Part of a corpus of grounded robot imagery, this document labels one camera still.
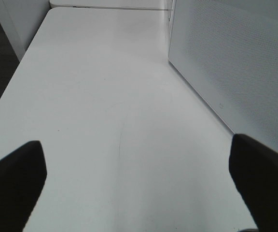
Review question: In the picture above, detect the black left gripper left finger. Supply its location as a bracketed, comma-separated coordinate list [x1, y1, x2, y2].
[0, 141, 47, 232]

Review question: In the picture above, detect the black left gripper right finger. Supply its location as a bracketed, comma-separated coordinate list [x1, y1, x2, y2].
[228, 134, 278, 232]

